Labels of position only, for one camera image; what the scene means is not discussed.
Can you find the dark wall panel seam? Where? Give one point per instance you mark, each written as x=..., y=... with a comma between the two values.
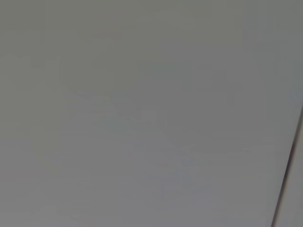
x=287, y=170

